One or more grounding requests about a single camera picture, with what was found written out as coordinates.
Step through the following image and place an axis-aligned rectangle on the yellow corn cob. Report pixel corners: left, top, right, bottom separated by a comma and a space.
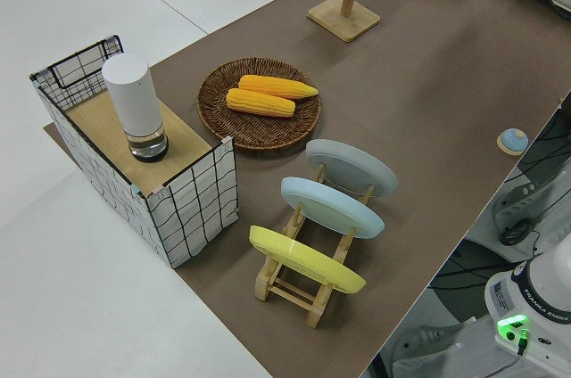
226, 87, 297, 119
238, 74, 320, 101

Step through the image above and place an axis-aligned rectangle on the black floor cable bundle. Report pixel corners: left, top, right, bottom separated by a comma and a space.
434, 119, 571, 294

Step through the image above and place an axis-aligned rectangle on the brown wicker basket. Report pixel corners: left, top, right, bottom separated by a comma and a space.
196, 56, 323, 152

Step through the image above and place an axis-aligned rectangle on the wooden basket lid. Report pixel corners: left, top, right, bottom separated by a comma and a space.
65, 76, 212, 188

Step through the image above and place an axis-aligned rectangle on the wooden plate rack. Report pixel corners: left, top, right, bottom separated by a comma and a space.
254, 162, 376, 329

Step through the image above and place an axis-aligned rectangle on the brown table mat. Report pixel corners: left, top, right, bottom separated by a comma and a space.
43, 0, 571, 378

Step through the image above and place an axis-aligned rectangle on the light blue plate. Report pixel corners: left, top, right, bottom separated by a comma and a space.
280, 177, 385, 241

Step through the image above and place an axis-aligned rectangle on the black wire storage basket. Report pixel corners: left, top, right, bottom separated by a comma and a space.
29, 34, 240, 269

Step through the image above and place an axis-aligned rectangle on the yellow plate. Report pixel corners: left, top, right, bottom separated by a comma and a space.
248, 225, 368, 295

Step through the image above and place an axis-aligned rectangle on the grey plate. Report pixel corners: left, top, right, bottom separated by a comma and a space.
305, 138, 399, 200

